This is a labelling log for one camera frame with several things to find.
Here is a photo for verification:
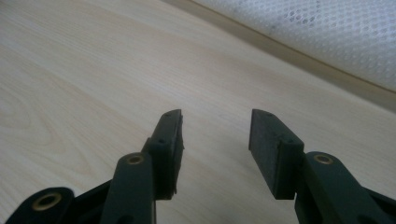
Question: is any white mesh cloth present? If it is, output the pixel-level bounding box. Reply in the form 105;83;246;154
191;0;396;93

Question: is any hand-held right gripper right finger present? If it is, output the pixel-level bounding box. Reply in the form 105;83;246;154
247;108;305;201

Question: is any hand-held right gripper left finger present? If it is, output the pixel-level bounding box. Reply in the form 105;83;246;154
141;108;185;201

